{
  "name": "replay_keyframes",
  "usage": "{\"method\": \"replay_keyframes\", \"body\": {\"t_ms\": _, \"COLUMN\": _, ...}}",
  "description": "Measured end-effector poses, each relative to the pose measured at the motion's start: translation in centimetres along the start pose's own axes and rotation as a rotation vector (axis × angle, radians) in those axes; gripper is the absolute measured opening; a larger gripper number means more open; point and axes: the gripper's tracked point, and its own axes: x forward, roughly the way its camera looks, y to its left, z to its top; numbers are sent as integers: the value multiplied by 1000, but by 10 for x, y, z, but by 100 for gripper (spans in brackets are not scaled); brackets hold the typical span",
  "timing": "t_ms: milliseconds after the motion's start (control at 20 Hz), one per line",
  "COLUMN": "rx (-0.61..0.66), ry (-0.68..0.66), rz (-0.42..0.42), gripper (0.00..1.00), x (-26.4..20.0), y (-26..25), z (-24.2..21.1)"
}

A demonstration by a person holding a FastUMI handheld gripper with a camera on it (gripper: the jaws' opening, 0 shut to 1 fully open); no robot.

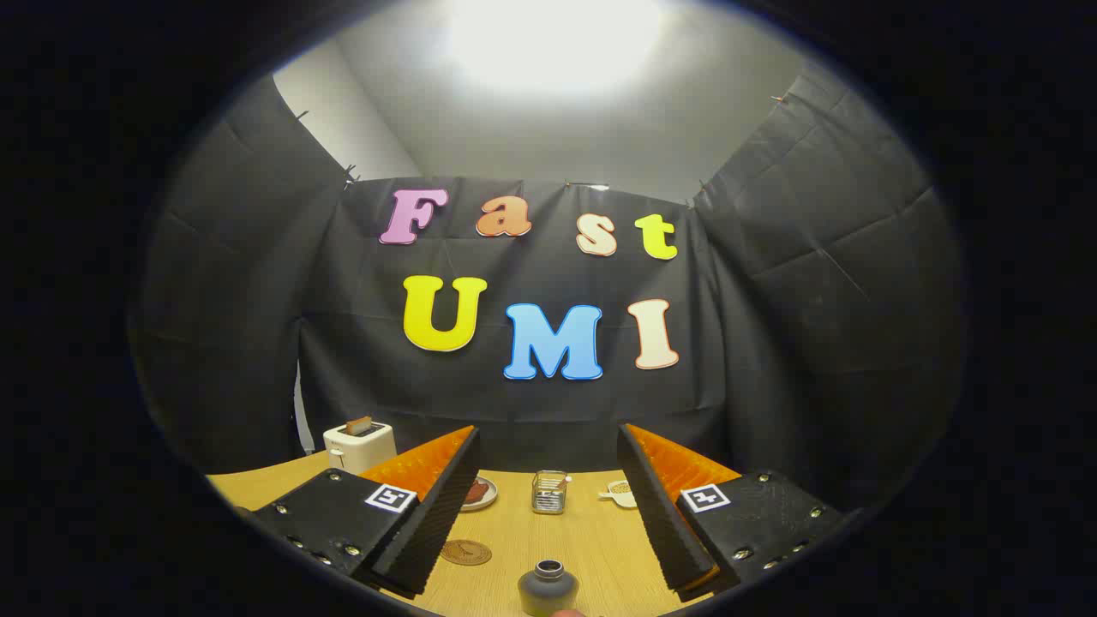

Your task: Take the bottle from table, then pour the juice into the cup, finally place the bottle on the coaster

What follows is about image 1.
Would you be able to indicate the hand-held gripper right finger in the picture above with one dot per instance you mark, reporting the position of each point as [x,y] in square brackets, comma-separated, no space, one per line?
[664,523]

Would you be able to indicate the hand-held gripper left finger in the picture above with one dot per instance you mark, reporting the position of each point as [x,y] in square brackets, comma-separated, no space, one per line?
[428,531]

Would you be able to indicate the round wooden coaster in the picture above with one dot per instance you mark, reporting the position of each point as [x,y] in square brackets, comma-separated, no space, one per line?
[467,553]

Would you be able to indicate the silver juice bottle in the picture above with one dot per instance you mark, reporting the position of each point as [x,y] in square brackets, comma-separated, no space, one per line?
[548,593]

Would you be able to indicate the white divided dish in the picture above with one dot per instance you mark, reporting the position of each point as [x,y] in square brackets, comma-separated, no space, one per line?
[621,495]

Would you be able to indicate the brown food pieces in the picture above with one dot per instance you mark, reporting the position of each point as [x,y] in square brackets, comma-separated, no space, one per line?
[478,493]

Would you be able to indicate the small white plate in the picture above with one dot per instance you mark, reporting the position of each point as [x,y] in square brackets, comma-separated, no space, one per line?
[487,500]

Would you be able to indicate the wooden table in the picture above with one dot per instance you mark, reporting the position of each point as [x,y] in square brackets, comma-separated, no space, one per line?
[591,548]

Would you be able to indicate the white toaster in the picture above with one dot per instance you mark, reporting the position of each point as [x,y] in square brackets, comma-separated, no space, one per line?
[360,450]

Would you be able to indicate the striped straw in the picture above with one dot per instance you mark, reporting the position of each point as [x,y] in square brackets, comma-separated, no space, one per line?
[561,485]

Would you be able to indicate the toast slice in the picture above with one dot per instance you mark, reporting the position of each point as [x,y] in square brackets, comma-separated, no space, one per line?
[359,425]

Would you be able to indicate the black backdrop cloth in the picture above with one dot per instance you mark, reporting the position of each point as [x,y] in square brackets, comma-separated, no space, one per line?
[531,411]

